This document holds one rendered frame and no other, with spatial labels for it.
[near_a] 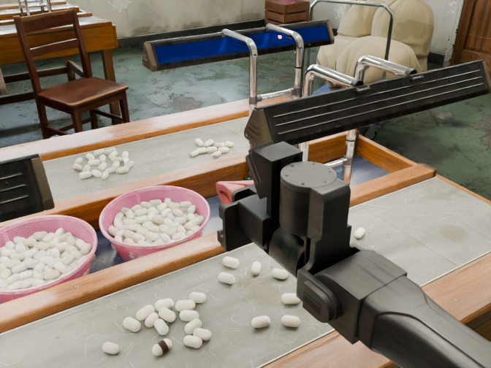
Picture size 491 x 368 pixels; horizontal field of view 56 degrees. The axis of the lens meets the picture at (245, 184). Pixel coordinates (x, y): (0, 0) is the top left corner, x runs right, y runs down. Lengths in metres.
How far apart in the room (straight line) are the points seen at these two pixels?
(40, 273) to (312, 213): 0.74
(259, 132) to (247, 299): 0.34
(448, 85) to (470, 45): 4.23
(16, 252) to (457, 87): 1.05
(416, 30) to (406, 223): 3.68
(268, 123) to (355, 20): 4.45
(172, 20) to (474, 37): 3.54
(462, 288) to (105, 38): 2.99
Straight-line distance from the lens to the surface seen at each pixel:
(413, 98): 1.03
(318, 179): 0.46
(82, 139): 1.61
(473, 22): 5.31
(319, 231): 0.46
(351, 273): 0.46
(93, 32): 3.51
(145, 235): 1.14
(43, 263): 1.12
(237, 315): 0.91
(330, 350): 0.84
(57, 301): 0.97
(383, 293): 0.44
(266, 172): 0.49
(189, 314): 0.89
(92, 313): 0.96
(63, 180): 1.43
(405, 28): 4.75
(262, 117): 0.80
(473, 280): 1.05
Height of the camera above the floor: 1.40
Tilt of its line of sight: 30 degrees down
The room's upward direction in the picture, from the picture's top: straight up
